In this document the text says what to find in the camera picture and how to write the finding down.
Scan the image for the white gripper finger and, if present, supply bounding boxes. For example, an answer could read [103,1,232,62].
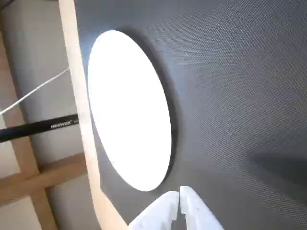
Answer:
[179,186,225,230]
[128,190,180,230]

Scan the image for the dark grey textured mat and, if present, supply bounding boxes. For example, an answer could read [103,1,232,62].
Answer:
[73,0,307,230]

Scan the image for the white paper dish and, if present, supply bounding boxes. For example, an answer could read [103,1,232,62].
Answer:
[87,30,173,192]

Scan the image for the black Neewer stand pole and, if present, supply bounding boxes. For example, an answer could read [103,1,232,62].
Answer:
[0,114,80,144]

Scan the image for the thin white cable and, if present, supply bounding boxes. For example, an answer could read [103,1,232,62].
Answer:
[0,69,72,115]

